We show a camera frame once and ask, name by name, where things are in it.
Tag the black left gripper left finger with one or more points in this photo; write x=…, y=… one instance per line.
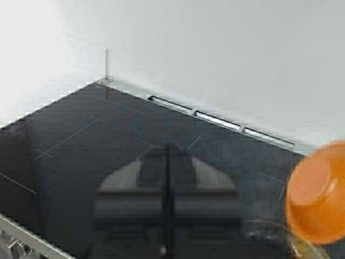
x=127, y=208

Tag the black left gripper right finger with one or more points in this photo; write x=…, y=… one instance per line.
x=204, y=210

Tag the steel frying pan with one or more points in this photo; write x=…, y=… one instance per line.
x=279, y=237

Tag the orange plastic bowl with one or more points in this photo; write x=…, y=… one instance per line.
x=314, y=202

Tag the black glass stove cooktop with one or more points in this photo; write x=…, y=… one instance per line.
x=54, y=160

